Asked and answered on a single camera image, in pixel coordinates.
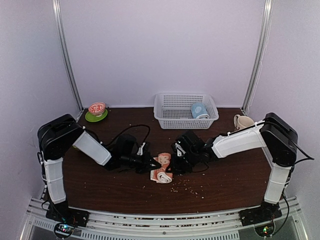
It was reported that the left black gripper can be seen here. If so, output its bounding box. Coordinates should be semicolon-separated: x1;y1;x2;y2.
121;151;162;174

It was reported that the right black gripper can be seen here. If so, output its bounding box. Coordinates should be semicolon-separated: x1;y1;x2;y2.
166;149;199;175

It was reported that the orange bunny towel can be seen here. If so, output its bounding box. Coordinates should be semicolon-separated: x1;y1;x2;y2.
150;152;173;184

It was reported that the white plastic basket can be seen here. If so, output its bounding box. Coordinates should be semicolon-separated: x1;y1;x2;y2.
153;93;219;130

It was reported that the blue patterned towel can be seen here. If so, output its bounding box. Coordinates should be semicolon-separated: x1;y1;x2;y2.
191;102;209;119

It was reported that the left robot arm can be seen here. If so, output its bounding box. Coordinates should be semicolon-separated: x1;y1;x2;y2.
37;114;162;222

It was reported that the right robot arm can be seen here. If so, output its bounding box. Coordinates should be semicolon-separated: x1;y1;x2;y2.
166;112;298;221

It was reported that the beige mug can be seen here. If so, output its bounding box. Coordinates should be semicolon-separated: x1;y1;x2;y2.
233;114;255;131

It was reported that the red patterned bowl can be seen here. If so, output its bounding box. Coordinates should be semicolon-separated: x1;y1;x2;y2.
88;102;106;117

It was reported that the green plate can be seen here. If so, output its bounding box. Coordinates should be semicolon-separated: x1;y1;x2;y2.
85;109;108;123

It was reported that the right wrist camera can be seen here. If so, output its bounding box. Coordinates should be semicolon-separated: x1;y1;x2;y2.
171;130;205;157

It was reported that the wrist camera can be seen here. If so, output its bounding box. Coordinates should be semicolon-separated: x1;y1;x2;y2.
171;130;205;157
114;133;150;157

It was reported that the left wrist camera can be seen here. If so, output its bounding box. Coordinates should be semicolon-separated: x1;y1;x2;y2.
114;133;150;157

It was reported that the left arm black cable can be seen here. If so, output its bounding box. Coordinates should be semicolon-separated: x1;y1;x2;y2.
36;124;151;166

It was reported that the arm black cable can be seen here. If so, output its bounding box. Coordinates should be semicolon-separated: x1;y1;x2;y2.
36;124;151;166
262;119;315;166

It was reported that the aluminium front rail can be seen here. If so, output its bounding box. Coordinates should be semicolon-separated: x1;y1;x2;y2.
18;197;311;240

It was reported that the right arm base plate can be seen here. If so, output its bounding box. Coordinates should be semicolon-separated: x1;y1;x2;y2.
239;206;282;238

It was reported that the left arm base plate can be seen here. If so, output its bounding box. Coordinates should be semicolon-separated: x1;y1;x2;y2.
45;208;90;239

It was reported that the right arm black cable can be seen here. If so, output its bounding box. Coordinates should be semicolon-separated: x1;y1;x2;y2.
262;119;315;166

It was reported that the right aluminium frame post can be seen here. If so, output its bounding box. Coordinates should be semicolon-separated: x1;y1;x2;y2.
241;0;274;115

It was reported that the aluminium frame post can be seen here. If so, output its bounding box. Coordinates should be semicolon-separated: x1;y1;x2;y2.
52;0;84;112
241;0;274;115

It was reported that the left aluminium frame post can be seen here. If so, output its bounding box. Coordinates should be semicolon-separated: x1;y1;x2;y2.
52;0;84;112

